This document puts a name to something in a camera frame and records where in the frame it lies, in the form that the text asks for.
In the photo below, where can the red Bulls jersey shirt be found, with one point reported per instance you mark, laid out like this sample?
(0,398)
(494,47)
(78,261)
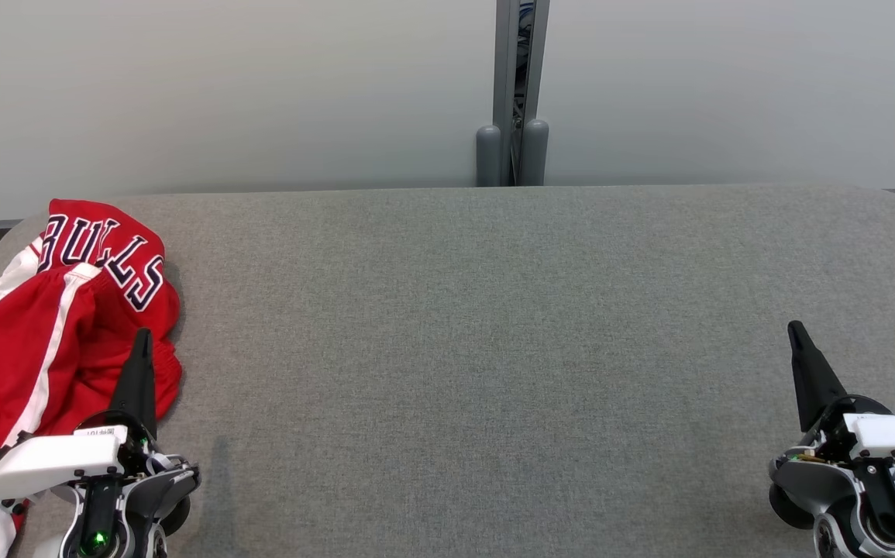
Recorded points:
(106,232)

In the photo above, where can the grey partition post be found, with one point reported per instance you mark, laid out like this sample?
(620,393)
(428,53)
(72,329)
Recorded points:
(505,77)

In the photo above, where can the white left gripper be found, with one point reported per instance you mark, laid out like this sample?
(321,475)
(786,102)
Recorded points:
(44,465)

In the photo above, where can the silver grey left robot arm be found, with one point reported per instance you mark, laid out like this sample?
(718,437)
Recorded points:
(160,488)

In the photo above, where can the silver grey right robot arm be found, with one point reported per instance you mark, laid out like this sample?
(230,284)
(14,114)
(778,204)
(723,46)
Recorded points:
(803,480)

